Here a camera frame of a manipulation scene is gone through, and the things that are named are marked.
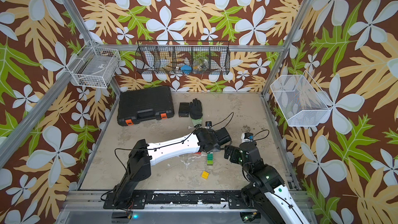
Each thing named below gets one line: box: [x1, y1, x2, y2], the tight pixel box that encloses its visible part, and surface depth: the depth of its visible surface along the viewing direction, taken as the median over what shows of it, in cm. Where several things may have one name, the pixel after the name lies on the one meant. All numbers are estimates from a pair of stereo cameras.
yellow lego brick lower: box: [201, 170, 210, 179], surface depth 82 cm
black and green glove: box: [189, 98, 203, 128], surface depth 110 cm
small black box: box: [178, 102, 190, 118], surface depth 107 cm
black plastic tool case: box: [117, 86, 175, 126], surface depth 104 cm
